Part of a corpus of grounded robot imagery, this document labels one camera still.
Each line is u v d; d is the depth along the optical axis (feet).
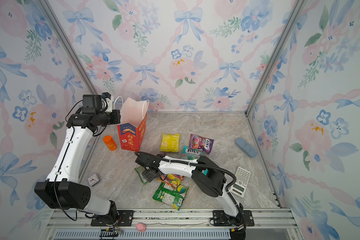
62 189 1.30
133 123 2.47
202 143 3.20
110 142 3.05
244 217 2.10
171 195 2.57
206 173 1.80
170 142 3.30
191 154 3.10
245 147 3.19
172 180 2.68
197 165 1.69
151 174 2.06
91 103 1.82
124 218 2.41
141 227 2.31
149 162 2.21
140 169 2.94
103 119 2.06
